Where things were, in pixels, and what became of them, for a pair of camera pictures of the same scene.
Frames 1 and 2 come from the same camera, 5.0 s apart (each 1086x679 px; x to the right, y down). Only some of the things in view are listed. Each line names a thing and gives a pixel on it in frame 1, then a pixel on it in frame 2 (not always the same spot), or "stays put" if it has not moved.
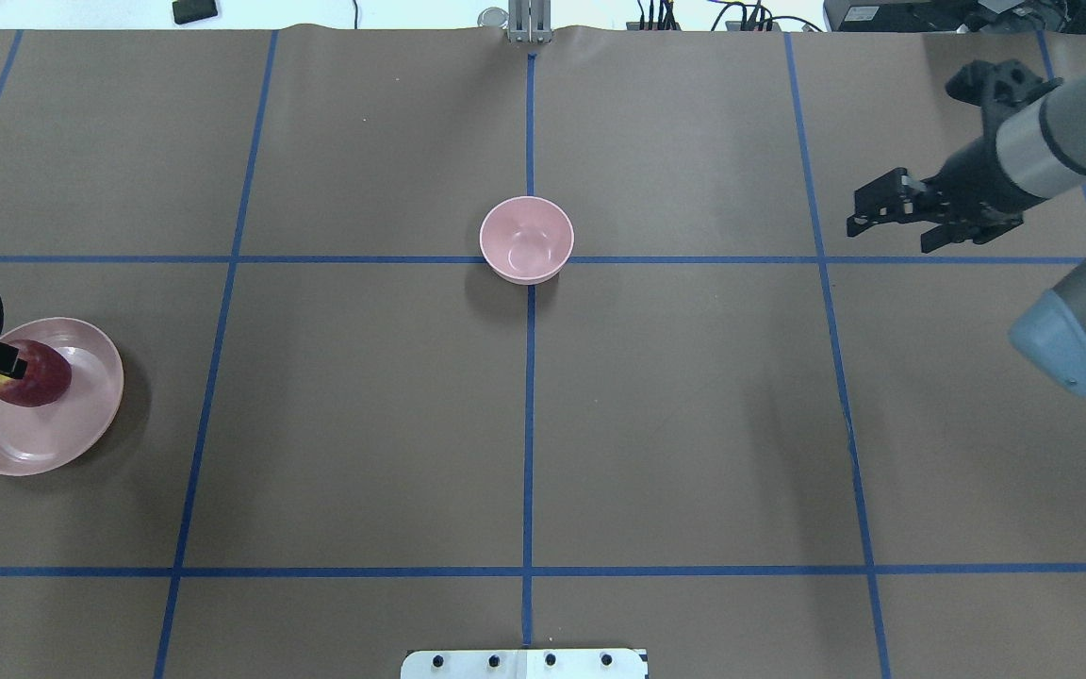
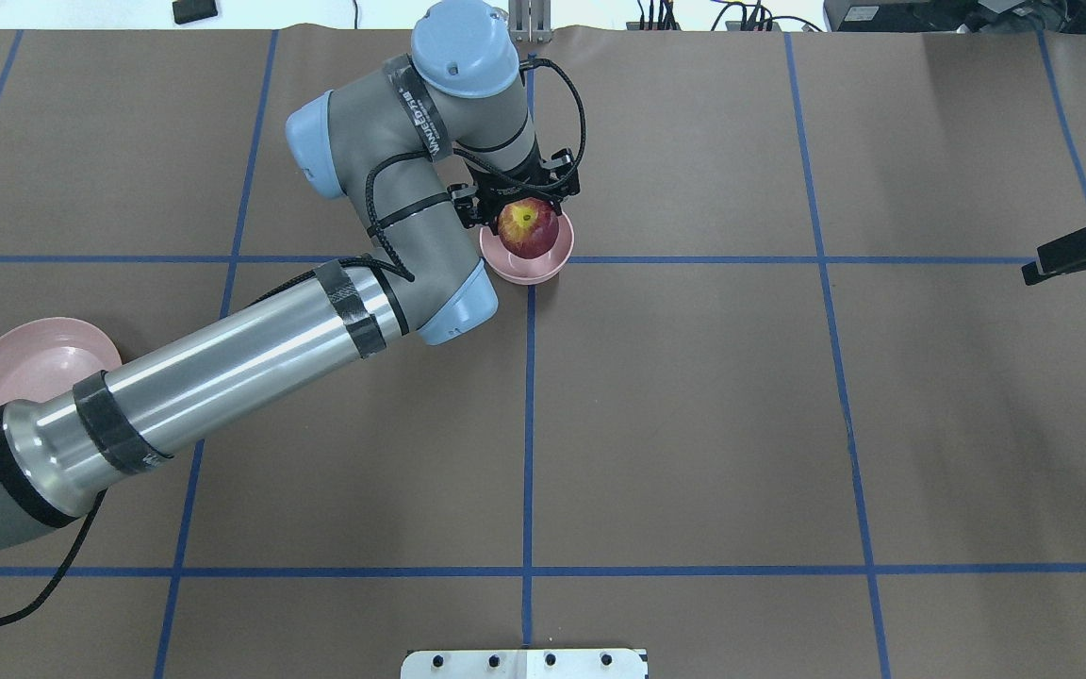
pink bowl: [526, 240] stays put
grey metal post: [530, 21] stays put
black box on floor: [187, 11] stays put
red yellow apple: [47, 376] -> [528, 227]
